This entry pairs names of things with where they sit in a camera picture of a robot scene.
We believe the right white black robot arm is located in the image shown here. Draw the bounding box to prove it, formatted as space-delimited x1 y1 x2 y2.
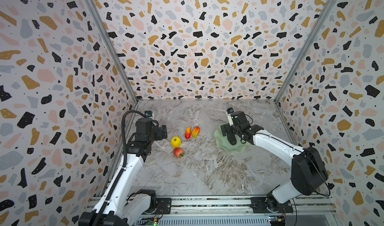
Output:
220 108 329 213

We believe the yellow fake lemon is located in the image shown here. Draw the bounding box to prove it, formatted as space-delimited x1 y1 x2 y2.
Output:
171 136 182 148

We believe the left aluminium corner post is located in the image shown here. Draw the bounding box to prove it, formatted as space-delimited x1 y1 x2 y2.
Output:
84 0 138 105

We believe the red fake apple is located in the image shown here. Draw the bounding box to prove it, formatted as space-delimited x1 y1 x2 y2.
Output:
173 148 184 158

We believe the right aluminium corner post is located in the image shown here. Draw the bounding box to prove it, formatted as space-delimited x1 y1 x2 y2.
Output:
274 0 337 106

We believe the aluminium corner post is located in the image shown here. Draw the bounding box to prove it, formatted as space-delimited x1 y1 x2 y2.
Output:
84 0 138 105
274 0 337 106

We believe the orange green fake mango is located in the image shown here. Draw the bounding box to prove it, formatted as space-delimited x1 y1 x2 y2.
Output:
192 127 200 138

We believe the red orange fake mango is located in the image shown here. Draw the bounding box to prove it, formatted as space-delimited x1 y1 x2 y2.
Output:
185 127 192 140

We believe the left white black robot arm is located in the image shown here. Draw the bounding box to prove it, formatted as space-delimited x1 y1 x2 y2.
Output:
79 110 168 226

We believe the green scalloped fruit bowl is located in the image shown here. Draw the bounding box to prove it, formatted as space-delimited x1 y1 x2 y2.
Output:
214 124 251 153

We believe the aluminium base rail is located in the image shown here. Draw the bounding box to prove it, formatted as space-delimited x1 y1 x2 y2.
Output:
78 190 342 226

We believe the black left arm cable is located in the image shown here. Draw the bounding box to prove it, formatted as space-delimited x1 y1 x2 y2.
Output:
98 110 151 221

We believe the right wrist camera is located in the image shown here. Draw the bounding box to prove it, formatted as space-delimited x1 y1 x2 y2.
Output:
226 107 234 126

